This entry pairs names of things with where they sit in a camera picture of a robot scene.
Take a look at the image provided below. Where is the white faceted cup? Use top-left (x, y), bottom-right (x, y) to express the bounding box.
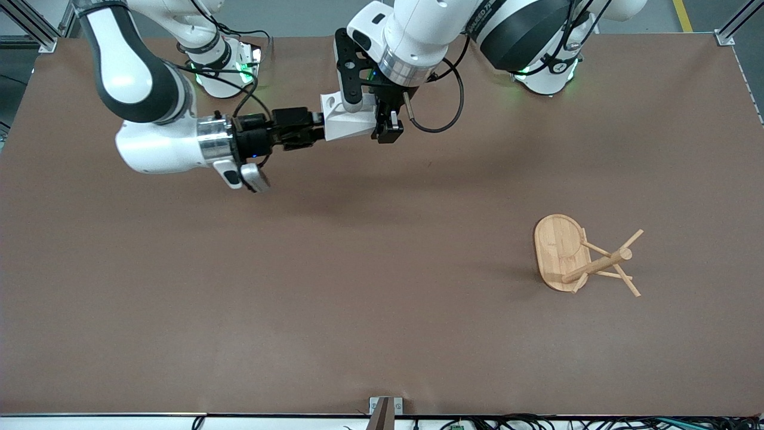
top-left (320, 90), bottom-right (380, 143)

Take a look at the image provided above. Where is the wooden cup rack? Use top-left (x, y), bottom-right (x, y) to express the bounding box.
top-left (533, 214), bottom-right (645, 298)

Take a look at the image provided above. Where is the brown table cover sheet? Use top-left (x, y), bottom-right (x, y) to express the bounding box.
top-left (0, 33), bottom-right (764, 417)

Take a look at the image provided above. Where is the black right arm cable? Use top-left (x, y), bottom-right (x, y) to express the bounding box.
top-left (170, 60), bottom-right (270, 119)

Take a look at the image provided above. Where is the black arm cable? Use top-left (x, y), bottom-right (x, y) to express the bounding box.
top-left (403, 35), bottom-right (466, 134)
top-left (170, 60), bottom-right (270, 119)

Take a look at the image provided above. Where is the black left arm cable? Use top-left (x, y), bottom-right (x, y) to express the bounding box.
top-left (403, 35), bottom-right (466, 134)

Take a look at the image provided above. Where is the black right base cable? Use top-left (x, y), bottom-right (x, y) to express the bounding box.
top-left (216, 23), bottom-right (273, 62)

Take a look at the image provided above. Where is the aluminium frame post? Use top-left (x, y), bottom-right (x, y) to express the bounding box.
top-left (713, 0), bottom-right (764, 47)
top-left (0, 0), bottom-right (81, 53)

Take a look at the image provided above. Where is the metal bracket with post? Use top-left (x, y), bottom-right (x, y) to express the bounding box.
top-left (366, 397), bottom-right (405, 430)

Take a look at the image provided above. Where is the black cable bundle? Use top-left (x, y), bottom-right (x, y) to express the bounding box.
top-left (412, 413), bottom-right (764, 430)

